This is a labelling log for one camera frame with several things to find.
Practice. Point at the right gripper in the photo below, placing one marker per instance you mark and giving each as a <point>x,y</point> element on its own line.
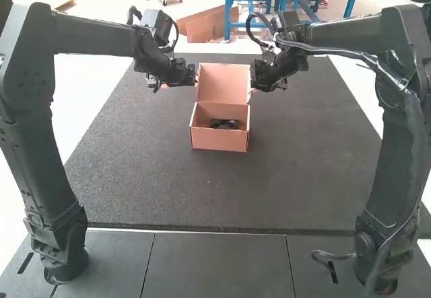
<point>266,75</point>

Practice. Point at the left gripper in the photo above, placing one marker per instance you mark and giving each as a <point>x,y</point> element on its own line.
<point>180,75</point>

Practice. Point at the black square fan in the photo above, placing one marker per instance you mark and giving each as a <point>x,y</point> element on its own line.
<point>224,124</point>

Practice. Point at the cardboard box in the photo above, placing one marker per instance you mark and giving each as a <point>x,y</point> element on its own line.
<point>219,139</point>

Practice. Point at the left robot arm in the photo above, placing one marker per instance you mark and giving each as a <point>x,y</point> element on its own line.
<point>33,136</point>

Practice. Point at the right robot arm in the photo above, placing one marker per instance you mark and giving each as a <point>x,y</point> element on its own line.
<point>394,143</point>

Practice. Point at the brown cardboard sheet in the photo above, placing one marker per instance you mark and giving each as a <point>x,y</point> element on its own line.
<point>208,23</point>

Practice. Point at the black mat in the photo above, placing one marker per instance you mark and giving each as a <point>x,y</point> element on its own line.
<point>151,183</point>

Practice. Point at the dark base panel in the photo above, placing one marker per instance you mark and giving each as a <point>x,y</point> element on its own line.
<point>219,267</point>
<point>323,281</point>
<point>111,264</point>

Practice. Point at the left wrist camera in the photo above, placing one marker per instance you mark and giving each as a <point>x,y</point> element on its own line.
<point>176,61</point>

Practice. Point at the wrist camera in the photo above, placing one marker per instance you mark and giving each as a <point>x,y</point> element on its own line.
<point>176,61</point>
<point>269,55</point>

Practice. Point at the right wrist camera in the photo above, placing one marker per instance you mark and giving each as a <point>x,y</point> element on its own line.
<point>269,55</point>

